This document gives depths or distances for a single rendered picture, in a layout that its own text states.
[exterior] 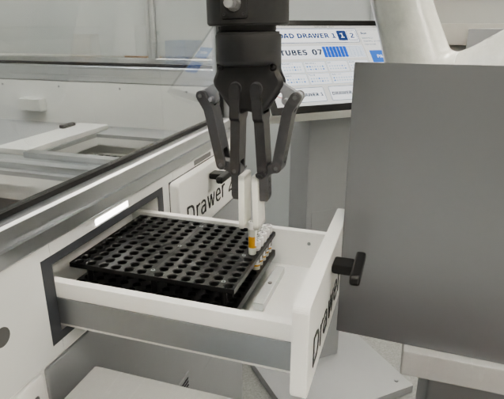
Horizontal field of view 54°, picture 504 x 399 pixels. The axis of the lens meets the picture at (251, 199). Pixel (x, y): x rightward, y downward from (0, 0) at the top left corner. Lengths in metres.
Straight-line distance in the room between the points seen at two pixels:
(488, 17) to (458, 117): 3.50
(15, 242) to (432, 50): 0.69
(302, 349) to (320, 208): 1.12
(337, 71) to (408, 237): 0.89
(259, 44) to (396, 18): 0.40
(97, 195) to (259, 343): 0.29
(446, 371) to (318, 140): 0.93
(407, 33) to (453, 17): 3.20
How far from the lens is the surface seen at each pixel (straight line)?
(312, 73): 1.44
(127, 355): 0.83
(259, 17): 0.54
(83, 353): 0.72
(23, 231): 0.58
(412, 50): 0.90
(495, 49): 0.87
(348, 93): 1.46
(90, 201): 0.67
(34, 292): 0.61
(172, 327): 0.58
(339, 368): 1.87
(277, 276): 0.70
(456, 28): 4.05
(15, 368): 0.62
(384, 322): 0.74
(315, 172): 1.55
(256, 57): 0.55
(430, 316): 0.72
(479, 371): 0.75
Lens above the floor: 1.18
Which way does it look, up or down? 19 degrees down
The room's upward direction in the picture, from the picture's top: straight up
